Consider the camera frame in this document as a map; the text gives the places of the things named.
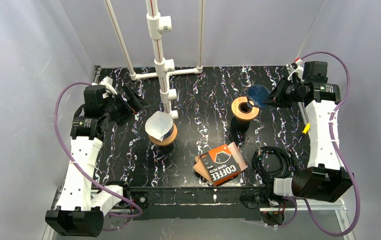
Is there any red and black carafe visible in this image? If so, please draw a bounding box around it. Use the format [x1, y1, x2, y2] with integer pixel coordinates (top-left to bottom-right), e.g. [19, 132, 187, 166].
[230, 117, 251, 134]

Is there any wooden ring dripper holder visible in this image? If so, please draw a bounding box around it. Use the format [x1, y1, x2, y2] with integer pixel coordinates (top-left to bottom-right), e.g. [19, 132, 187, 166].
[148, 124, 178, 147]

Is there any coiled black cable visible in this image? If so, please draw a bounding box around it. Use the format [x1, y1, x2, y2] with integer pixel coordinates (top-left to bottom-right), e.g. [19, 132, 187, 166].
[251, 146, 297, 183]

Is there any blue glass dripper cone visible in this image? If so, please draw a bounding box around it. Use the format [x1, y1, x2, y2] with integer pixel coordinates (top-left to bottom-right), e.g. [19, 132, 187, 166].
[163, 126, 174, 140]

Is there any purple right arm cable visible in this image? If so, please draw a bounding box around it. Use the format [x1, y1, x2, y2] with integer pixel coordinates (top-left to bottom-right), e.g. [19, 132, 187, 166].
[243, 51, 361, 238]

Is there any white PVC pipe stand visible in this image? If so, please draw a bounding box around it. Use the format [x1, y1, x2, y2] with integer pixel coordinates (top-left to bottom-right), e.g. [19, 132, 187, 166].
[104, 0, 205, 120]

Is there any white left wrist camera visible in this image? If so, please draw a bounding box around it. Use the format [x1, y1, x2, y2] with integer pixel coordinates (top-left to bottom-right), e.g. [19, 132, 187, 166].
[99, 76, 118, 99]

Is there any aluminium frame rail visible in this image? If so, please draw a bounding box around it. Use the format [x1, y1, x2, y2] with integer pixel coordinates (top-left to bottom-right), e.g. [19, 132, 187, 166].
[45, 182, 351, 237]

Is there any orange coffee filter package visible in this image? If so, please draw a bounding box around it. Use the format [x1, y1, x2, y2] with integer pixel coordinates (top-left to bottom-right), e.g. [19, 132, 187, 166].
[193, 142, 248, 186]

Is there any yellow marker pen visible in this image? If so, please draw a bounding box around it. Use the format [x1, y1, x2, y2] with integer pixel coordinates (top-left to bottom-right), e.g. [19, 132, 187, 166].
[301, 123, 311, 136]

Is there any white paper coffee filter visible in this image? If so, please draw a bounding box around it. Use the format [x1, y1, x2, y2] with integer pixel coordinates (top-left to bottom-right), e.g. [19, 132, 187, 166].
[145, 111, 174, 140]

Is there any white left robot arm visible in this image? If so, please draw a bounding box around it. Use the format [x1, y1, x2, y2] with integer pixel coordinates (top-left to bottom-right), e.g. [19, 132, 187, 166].
[45, 83, 147, 237]

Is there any clear glass brown cup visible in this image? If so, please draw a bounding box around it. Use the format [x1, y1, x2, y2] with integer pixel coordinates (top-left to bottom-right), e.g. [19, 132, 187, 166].
[158, 144, 176, 155]

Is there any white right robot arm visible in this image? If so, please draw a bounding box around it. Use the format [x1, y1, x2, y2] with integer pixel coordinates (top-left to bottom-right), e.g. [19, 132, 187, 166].
[263, 58, 353, 203]

